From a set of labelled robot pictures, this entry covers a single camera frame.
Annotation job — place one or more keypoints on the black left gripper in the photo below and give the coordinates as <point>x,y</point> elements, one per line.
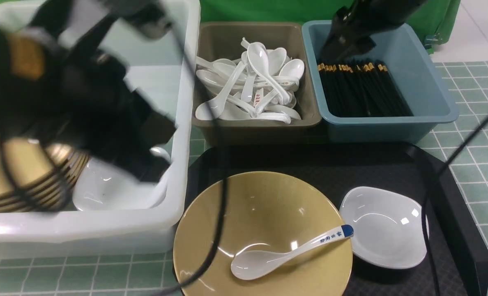
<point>58,86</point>

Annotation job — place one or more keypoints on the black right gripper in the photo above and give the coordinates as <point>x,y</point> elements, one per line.
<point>352,28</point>

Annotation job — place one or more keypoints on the tan noodle bowl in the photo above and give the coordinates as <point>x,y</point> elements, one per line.
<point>278,213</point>

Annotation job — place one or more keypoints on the white square sauce dish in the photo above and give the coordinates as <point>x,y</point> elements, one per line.
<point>387,227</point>

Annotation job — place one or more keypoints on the white ceramic soup spoon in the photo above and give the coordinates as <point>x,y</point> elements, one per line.
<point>255,264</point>

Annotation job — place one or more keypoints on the blue plastic chopstick bin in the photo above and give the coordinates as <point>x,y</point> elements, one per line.
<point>414,74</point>

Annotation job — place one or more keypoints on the bundle of black chopsticks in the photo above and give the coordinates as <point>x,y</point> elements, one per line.
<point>361,89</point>

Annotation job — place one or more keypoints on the green backdrop cloth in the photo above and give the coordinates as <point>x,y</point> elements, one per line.
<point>433,22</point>

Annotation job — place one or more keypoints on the stack of tan bowls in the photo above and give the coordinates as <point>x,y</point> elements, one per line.
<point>34,173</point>

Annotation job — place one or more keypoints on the pile of white spoons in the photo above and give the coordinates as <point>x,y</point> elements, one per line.
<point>260,85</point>

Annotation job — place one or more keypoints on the white sauce dish in tub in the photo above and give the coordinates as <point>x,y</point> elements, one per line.
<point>103,187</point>

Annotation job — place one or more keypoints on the olive plastic spoon bin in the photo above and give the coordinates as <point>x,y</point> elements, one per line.
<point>222,40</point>

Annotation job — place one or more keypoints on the large white plastic tub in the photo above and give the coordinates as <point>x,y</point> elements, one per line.
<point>161,70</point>

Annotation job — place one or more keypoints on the black plastic serving tray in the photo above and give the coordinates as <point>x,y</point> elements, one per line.
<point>460,255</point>

